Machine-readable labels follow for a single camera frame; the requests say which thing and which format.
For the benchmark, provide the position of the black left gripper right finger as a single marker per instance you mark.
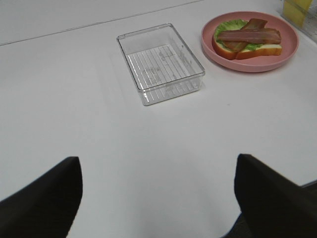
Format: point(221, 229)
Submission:
point(273, 206)

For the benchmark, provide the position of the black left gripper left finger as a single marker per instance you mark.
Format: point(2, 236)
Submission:
point(46, 208)

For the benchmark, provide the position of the bread slice tray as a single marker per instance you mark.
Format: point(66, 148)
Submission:
point(248, 52)

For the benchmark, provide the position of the bacon strip tray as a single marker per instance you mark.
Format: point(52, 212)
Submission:
point(253, 24)
point(256, 36)

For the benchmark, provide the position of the green lettuce leaf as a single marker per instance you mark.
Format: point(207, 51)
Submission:
point(235, 24)

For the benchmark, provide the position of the yellow cheese slice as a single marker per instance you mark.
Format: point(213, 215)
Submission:
point(296, 10)

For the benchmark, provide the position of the pink round plate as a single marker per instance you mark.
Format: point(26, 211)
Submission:
point(289, 43)

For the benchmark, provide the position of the clear plastic left tray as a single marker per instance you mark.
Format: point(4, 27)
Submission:
point(161, 64)

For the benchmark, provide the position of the clear plastic tray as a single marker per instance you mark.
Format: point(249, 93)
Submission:
point(161, 64)
point(309, 27)

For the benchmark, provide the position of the clear plastic right tray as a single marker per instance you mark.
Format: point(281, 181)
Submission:
point(309, 27)

